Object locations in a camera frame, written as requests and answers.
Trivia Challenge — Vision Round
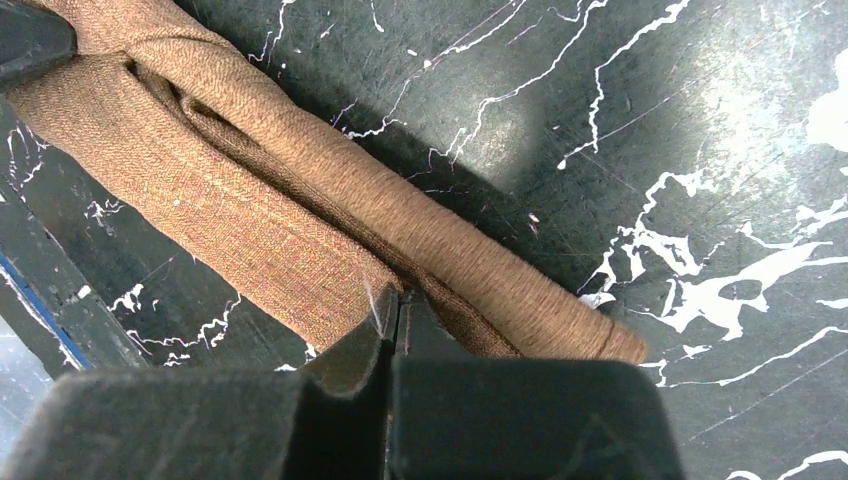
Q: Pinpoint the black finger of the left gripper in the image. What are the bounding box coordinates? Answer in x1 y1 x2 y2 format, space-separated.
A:
1 0 77 93

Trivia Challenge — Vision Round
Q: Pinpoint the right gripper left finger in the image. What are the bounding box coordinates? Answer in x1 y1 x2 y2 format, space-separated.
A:
1 287 399 479

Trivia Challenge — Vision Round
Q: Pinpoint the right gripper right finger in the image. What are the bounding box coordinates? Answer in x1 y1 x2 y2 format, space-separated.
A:
390 291 685 479

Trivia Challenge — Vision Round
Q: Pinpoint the brown burlap napkin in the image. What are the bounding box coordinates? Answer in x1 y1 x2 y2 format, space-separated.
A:
6 1 646 363

